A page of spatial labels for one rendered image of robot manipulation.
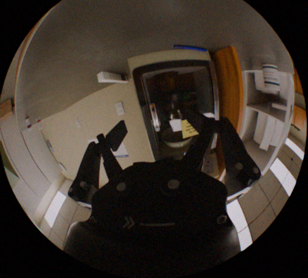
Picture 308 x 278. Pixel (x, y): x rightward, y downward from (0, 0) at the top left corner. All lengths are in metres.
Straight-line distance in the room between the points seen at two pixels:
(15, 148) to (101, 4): 2.84
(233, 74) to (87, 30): 0.42
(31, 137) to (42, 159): 0.60
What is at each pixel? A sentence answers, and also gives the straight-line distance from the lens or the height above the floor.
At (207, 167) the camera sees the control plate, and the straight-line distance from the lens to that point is 0.48.
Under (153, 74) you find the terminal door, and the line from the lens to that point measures 0.31.
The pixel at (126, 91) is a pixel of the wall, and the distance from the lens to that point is 0.78.
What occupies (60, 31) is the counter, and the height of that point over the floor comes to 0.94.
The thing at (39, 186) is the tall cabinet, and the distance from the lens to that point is 2.99.
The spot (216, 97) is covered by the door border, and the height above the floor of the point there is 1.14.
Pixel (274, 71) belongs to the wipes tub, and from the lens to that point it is 0.72.
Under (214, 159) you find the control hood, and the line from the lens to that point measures 0.50.
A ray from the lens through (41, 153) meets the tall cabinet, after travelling 2.91.
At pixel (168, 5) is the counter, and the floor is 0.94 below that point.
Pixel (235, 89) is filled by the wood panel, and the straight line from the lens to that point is 0.39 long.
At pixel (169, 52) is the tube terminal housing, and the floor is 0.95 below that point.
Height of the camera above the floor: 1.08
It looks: 21 degrees up
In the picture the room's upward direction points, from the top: 167 degrees clockwise
